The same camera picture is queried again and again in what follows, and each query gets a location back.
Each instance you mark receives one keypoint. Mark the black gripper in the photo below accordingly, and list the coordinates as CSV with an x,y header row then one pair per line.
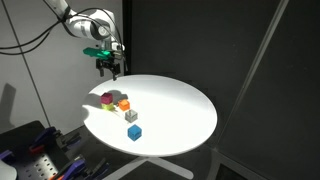
x,y
108,64

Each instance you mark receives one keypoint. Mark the pink block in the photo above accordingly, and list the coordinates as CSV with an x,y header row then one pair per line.
x,y
106,98

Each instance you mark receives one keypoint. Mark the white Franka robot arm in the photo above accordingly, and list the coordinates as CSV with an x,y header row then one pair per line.
x,y
83,28

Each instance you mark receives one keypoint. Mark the orange block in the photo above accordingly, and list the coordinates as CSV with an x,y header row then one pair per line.
x,y
124,105

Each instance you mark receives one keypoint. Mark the grey block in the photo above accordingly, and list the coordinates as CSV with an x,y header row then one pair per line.
x,y
131,115

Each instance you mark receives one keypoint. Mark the blue block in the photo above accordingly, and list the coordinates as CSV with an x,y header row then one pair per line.
x,y
134,132

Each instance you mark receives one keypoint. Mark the round white table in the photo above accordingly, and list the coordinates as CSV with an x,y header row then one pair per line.
x,y
173,110

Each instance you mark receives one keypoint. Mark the purple spring clamp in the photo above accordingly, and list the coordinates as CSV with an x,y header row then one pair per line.
x,y
43,136
75,166

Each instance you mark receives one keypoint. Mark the perforated metal breadboard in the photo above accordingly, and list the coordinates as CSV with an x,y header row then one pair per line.
x,y
36,166

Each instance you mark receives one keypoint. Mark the white rounded object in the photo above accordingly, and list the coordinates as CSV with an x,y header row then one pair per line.
x,y
6,171

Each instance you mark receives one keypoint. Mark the grey diagonal metal pole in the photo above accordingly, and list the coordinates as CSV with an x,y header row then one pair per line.
x,y
253,70

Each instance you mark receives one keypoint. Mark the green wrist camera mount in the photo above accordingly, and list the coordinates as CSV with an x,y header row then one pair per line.
x,y
96,52

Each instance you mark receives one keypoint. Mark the black vertical frame post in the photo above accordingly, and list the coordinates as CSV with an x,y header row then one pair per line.
x,y
127,33

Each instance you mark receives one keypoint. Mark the small metal bracket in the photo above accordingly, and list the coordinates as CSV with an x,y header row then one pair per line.
x,y
6,155

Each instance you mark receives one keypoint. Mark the grey metal frame rail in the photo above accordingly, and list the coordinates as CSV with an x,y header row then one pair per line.
x,y
230,163

